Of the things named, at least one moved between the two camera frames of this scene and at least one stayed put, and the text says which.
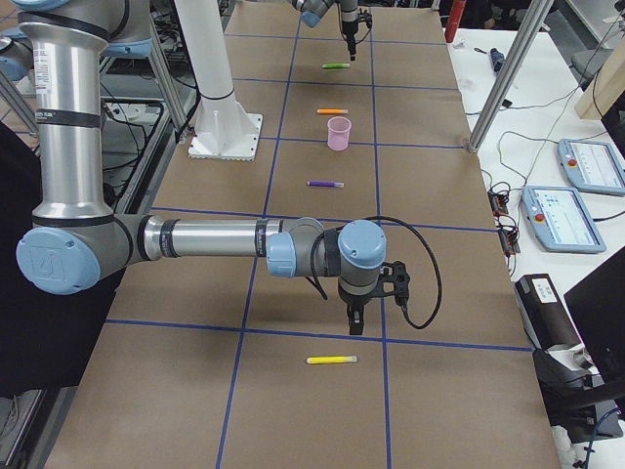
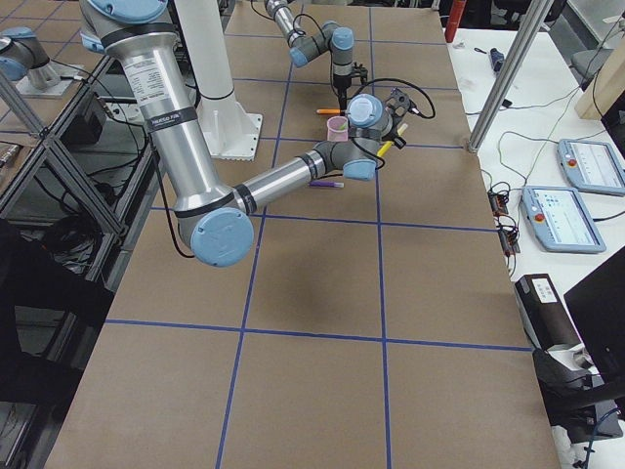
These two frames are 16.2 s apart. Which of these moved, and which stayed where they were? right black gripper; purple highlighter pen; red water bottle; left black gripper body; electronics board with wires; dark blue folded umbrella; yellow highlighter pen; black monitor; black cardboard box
Moved: right black gripper; yellow highlighter pen; left black gripper body
Stayed: dark blue folded umbrella; red water bottle; black cardboard box; purple highlighter pen; black monitor; electronics board with wires
